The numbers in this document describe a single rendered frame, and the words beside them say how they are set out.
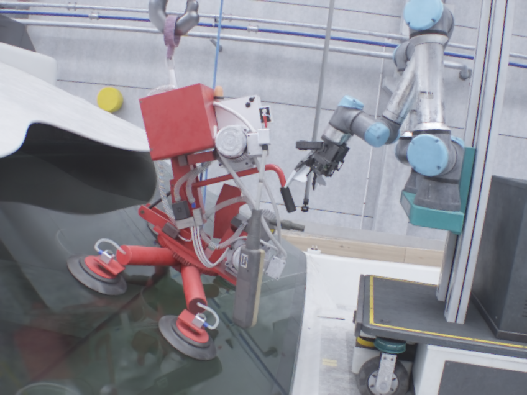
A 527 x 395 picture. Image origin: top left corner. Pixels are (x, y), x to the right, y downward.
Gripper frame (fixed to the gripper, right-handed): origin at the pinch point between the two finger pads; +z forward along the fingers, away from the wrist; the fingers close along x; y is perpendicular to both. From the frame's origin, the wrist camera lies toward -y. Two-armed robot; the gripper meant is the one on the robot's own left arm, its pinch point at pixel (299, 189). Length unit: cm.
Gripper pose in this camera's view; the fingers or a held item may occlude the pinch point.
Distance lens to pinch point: 179.5
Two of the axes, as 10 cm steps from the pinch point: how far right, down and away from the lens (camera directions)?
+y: 6.1, 5.7, -5.5
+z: -4.6, 8.2, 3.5
